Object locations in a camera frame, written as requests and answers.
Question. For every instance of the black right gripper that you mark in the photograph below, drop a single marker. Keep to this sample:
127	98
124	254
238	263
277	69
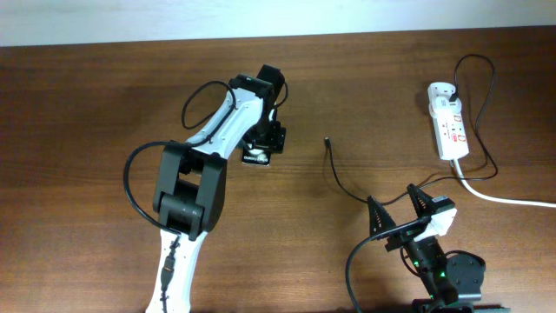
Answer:
387	223

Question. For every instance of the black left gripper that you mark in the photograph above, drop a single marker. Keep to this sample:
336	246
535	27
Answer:
274	140

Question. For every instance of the black Galaxy flip phone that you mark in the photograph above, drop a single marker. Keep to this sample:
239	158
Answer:
256	157

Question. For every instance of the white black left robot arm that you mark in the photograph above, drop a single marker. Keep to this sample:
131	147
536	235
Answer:
191	185

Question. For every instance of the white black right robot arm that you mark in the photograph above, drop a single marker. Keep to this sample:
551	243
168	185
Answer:
452	279

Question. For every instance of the white power strip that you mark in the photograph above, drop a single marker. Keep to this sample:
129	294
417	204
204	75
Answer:
449	130

